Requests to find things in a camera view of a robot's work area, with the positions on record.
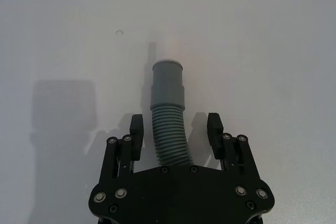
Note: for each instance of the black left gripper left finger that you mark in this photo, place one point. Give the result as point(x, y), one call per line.
point(113, 155)

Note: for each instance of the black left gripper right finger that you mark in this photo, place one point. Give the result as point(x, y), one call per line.
point(240, 155)

